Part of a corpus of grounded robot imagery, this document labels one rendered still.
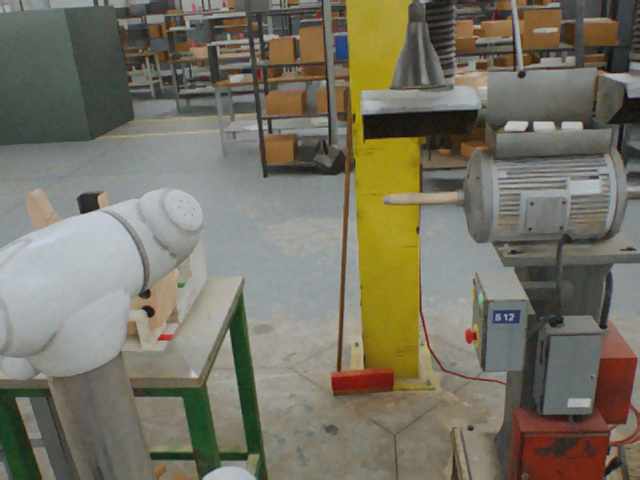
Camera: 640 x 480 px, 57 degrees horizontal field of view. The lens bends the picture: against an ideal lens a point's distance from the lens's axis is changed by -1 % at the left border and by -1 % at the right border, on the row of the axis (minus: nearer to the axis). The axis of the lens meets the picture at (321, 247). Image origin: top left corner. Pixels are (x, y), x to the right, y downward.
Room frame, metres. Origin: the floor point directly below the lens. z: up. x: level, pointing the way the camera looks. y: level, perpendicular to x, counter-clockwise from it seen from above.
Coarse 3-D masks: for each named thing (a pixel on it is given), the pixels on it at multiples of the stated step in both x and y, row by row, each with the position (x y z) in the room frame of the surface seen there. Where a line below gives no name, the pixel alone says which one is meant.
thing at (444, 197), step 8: (448, 192) 1.53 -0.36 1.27; (456, 192) 1.53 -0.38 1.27; (392, 200) 1.53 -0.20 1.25; (400, 200) 1.53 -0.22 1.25; (408, 200) 1.53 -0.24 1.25; (416, 200) 1.53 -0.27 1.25; (424, 200) 1.52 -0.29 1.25; (432, 200) 1.52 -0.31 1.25; (440, 200) 1.52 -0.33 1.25; (448, 200) 1.52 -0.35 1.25; (456, 200) 1.51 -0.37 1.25
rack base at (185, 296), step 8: (176, 280) 1.61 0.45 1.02; (184, 280) 1.61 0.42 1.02; (184, 288) 1.58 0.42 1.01; (192, 288) 1.64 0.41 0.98; (184, 296) 1.57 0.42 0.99; (192, 296) 1.63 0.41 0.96; (176, 304) 1.50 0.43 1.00; (184, 304) 1.55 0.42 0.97; (192, 304) 1.62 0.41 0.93; (176, 312) 1.49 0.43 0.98; (184, 312) 1.54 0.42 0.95; (168, 320) 1.50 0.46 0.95; (176, 320) 1.49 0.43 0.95
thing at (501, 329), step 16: (480, 272) 1.32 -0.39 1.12; (496, 272) 1.32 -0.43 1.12; (512, 272) 1.31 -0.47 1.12; (480, 288) 1.25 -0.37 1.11; (496, 288) 1.23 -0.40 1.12; (512, 288) 1.23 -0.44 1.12; (496, 304) 1.18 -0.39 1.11; (512, 304) 1.17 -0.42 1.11; (480, 320) 1.22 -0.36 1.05; (496, 320) 1.18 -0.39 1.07; (512, 320) 1.17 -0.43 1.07; (544, 320) 1.33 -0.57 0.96; (480, 336) 1.21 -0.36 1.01; (496, 336) 1.18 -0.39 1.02; (512, 336) 1.17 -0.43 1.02; (528, 336) 1.31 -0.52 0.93; (480, 352) 1.20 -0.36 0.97; (496, 352) 1.18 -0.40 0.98; (512, 352) 1.17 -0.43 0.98; (496, 368) 1.18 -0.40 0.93; (512, 368) 1.17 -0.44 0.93
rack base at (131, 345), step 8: (168, 328) 1.47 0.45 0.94; (176, 328) 1.47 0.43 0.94; (128, 336) 1.44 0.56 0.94; (136, 336) 1.43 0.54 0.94; (128, 344) 1.39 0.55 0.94; (136, 344) 1.39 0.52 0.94; (160, 344) 1.38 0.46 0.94; (168, 344) 1.39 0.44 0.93; (128, 352) 1.36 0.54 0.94; (136, 352) 1.36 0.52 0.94; (144, 352) 1.35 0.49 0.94; (152, 352) 1.35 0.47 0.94; (160, 352) 1.35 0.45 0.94
